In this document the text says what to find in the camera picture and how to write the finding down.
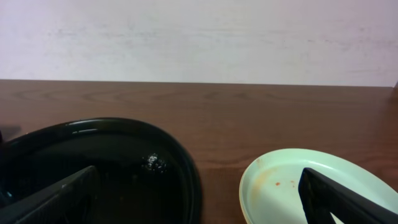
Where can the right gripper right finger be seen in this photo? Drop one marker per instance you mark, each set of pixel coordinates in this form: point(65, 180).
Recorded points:
point(323, 198)

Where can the light green plate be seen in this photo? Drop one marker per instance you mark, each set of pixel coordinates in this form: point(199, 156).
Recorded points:
point(269, 187)

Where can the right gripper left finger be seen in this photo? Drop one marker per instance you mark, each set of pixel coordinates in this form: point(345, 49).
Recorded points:
point(69, 200)

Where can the round black tray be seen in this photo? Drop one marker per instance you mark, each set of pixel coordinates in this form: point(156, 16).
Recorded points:
point(145, 175)

